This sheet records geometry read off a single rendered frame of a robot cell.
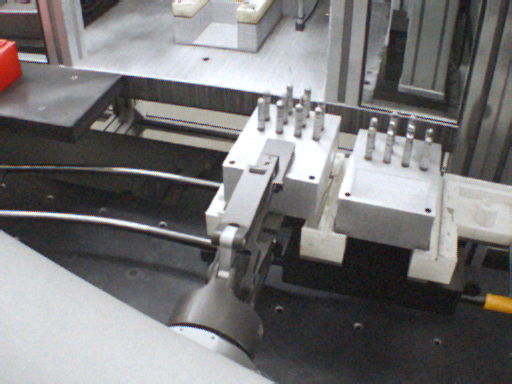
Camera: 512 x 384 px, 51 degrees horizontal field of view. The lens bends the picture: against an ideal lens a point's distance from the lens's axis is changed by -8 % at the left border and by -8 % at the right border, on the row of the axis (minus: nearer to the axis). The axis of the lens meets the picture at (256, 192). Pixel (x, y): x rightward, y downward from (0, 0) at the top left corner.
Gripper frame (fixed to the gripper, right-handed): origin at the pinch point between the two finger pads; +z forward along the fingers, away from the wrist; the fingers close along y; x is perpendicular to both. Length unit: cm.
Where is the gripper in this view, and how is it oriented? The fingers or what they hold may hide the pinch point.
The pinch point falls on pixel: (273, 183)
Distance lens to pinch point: 57.6
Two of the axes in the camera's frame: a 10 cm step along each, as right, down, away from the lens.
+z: 2.8, -6.6, 7.0
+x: -9.6, -1.8, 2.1
